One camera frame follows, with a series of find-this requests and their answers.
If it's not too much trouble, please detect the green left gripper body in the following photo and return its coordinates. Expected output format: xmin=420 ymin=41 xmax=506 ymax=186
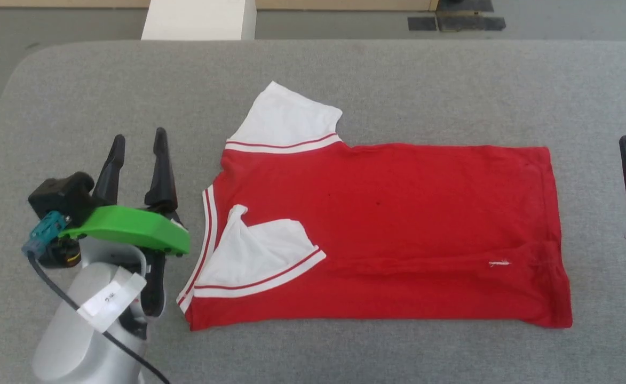
xmin=59 ymin=205 xmax=191 ymax=319

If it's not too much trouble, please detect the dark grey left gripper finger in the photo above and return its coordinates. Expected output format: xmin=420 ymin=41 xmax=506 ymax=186
xmin=92 ymin=134 xmax=127 ymax=208
xmin=143 ymin=127 xmax=179 ymax=214

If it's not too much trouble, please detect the red and white shirt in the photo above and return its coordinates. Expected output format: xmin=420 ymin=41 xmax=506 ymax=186
xmin=177 ymin=81 xmax=574 ymax=332

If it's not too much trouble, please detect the small white box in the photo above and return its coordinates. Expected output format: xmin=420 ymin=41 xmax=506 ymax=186
xmin=141 ymin=0 xmax=257 ymax=41

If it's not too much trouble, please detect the white paper cable label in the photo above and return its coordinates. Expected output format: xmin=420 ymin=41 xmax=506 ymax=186
xmin=76 ymin=269 xmax=147 ymax=334

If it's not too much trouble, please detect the teal cable connector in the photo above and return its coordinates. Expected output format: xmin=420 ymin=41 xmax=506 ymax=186
xmin=22 ymin=210 xmax=72 ymax=257

